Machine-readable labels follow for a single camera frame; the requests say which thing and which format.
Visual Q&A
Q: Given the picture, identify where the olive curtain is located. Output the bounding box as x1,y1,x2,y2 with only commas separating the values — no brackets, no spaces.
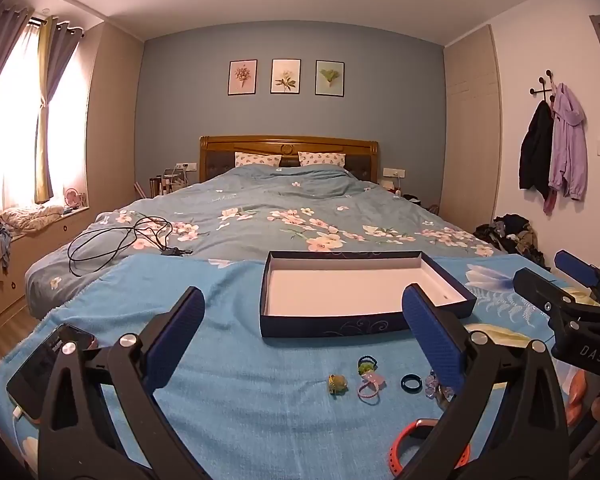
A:
34,17,56,204

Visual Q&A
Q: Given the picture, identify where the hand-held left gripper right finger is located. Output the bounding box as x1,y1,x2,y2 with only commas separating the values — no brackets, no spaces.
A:
380,284,571,480

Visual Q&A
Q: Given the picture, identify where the wooden headboard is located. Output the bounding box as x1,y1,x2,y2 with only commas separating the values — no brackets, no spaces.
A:
199,135,381,183

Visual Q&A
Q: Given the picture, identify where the pink ring ornament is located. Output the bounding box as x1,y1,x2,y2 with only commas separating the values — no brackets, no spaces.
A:
357,372,385,401

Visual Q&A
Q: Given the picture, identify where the black cable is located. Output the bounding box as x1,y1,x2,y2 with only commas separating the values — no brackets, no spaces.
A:
67,215,193,277

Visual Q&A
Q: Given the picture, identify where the orange smart watch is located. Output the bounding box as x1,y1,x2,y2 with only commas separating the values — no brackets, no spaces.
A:
389,417,473,476

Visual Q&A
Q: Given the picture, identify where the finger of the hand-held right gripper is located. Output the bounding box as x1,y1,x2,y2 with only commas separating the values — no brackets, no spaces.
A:
512,267,582,322
553,249,600,289

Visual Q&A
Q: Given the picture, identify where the bedside clutter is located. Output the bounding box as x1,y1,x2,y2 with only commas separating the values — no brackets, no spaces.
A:
147,167,191,197

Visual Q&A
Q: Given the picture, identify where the beige wardrobe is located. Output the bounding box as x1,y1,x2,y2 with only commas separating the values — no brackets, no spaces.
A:
439,24,503,233

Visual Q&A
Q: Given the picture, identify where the beige wall cabinet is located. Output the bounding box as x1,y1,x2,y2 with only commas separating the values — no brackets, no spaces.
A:
84,22,146,211

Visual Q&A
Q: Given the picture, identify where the blue flower print blanket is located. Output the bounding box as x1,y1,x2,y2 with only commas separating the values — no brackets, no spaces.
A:
0,252,600,480

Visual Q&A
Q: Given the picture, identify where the black wall coat rack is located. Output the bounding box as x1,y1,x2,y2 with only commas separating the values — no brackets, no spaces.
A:
529,69,558,103

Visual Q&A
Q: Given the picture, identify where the purple jacket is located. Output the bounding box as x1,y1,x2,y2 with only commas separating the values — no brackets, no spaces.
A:
547,82,588,201

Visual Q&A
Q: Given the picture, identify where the white charging cable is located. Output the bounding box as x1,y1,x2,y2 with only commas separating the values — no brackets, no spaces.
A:
11,407,42,461

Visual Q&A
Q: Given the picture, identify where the cream framed flower picture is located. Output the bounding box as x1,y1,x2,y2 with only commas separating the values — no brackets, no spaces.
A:
271,58,301,95

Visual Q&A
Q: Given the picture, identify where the black smartphone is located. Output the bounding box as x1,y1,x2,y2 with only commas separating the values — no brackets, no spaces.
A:
6,323,98,421

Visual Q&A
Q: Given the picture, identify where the black jacket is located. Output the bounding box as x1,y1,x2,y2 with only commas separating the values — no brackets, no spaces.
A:
518,100,555,192

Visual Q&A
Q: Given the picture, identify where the window seat cabinet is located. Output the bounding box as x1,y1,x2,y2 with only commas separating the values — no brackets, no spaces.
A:
0,205,98,331

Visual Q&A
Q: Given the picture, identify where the navy cardboard box tray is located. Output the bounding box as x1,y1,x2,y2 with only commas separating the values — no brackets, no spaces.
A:
259,250,478,338

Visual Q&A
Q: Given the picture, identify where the person's right hand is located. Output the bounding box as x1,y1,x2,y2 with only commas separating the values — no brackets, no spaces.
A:
566,374,600,428

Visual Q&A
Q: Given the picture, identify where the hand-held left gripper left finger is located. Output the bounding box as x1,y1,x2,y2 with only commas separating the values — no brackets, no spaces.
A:
37,286,216,480

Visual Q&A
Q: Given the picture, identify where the clear crystal bead bracelet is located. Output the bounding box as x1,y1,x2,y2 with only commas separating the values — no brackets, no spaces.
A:
422,371,456,403

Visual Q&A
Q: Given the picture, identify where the dark pile of clothes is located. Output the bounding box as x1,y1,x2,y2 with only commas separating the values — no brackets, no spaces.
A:
474,214,546,267

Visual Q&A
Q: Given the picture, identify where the patterned white pillow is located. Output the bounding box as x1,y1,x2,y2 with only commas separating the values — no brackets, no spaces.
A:
234,151,282,168
298,151,347,167

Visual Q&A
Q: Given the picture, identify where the grey-purple curtain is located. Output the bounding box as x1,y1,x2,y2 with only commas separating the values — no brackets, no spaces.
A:
44,19,83,107
0,6,36,116

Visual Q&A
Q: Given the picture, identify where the wooden bed with pillows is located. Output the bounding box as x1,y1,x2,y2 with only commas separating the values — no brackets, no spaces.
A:
25,165,496,318

